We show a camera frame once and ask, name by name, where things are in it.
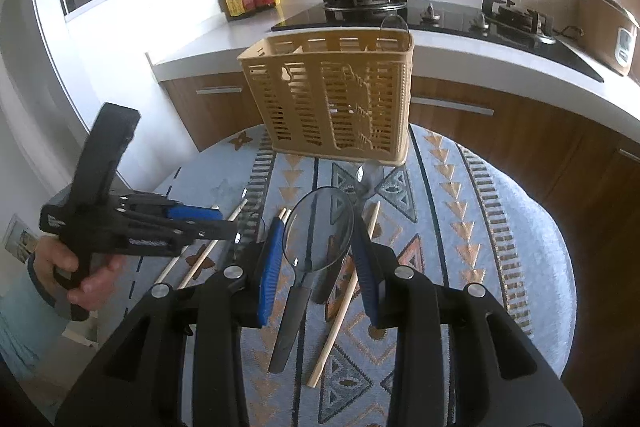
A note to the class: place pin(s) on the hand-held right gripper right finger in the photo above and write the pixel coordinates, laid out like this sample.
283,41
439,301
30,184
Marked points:
366,279

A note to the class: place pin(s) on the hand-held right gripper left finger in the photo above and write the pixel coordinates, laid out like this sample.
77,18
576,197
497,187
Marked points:
265,279

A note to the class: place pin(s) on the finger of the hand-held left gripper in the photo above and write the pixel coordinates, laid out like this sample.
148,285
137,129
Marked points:
195,213
215,233

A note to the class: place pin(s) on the wooden chopstick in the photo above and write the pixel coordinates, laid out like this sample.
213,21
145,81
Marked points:
288,217
175,264
281,214
197,267
340,307

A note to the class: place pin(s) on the beige plastic utensil basket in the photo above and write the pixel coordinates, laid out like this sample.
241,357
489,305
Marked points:
300,107

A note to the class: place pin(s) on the person's left forearm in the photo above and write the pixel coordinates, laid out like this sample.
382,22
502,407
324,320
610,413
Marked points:
25,327

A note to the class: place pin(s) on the person's left hand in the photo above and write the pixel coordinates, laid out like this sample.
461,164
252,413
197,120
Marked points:
92,284

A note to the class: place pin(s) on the blue patterned tablecloth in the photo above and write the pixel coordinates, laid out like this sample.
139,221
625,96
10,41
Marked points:
450,257

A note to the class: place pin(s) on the wooden base cabinet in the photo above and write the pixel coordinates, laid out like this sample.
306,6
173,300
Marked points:
525,142

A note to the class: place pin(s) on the black gas stove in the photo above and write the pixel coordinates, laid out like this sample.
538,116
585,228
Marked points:
450,25

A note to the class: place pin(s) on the beige rice cooker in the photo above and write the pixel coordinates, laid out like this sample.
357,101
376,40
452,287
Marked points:
610,32

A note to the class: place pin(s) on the white wall plate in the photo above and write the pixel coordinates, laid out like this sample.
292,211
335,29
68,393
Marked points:
22,239

